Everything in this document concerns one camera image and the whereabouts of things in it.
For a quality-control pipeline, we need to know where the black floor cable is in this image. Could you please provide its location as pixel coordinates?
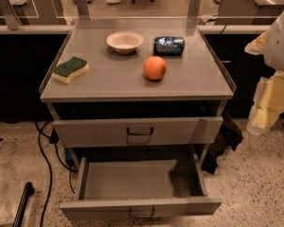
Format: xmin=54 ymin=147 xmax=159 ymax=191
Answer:
xmin=34 ymin=120 xmax=79 ymax=227

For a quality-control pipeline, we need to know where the dark cloth behind cabinet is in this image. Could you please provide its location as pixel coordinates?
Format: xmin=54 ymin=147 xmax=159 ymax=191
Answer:
xmin=202 ymin=111 xmax=243 ymax=175

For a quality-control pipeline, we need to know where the blue crumpled chip bag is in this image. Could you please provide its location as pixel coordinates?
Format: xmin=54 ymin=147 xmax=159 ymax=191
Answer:
xmin=153 ymin=36 xmax=185 ymax=56

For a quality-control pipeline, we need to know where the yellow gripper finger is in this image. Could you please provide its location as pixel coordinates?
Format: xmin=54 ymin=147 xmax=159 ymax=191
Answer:
xmin=247 ymin=71 xmax=284 ymax=135
xmin=244 ymin=31 xmax=268 ymax=55

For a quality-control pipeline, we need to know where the orange fruit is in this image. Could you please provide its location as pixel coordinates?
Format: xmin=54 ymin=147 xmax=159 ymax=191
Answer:
xmin=143 ymin=56 xmax=168 ymax=80

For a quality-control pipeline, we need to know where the green and yellow sponge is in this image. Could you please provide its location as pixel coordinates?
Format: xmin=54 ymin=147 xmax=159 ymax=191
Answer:
xmin=52 ymin=57 xmax=89 ymax=84

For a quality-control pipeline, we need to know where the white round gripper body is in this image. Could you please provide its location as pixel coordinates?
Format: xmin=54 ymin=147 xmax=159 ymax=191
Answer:
xmin=264 ymin=10 xmax=284 ymax=71

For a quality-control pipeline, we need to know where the white paper bowl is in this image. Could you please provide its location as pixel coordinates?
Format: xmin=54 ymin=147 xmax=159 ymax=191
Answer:
xmin=106 ymin=31 xmax=144 ymax=55

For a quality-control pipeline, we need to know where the grey metal drawer cabinet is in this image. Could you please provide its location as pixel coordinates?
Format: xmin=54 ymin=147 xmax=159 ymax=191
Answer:
xmin=38 ymin=17 xmax=238 ymax=221

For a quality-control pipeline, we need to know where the open lower grey drawer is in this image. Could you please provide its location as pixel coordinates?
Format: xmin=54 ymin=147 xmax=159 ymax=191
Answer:
xmin=61 ymin=151 xmax=222 ymax=220

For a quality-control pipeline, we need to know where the clear acrylic barrier panel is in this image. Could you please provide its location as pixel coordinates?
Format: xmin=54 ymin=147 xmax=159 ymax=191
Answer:
xmin=0 ymin=0 xmax=284 ymax=30

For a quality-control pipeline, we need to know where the closed upper grey drawer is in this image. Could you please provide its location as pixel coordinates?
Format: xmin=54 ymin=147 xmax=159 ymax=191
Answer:
xmin=53 ymin=116 xmax=222 ymax=148

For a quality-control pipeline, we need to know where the black rod on floor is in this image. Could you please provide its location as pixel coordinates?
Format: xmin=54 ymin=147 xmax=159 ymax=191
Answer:
xmin=12 ymin=182 xmax=34 ymax=227

